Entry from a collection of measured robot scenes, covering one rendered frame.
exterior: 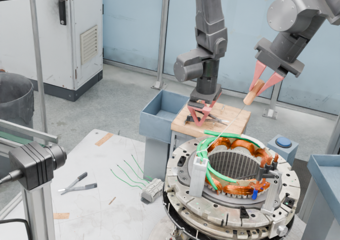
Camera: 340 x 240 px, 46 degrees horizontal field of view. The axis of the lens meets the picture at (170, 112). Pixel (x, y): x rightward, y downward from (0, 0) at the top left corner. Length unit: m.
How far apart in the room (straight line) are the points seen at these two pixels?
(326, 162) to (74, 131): 2.13
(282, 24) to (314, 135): 2.66
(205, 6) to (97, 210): 0.70
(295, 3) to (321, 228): 0.67
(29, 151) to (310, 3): 0.51
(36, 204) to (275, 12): 0.49
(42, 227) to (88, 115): 2.62
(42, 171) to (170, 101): 0.89
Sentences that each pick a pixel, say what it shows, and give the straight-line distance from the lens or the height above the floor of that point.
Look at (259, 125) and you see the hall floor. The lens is 3.30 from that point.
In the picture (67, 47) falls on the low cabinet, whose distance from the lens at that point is 3.17.
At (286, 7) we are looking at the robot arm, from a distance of 0.73.
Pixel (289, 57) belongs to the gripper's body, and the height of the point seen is 1.42.
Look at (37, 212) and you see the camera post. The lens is 0.58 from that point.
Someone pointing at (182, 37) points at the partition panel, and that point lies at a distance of 3.38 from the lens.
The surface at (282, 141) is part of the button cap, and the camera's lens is 1.25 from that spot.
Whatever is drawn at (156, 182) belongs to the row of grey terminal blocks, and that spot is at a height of 0.82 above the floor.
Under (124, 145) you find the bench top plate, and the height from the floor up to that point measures 0.78.
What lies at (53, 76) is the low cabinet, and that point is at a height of 0.19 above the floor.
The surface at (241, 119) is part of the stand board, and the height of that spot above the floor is 1.06.
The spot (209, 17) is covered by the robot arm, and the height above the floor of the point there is 1.40.
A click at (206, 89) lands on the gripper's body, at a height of 1.19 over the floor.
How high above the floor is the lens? 1.72
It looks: 32 degrees down
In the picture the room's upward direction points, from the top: 6 degrees clockwise
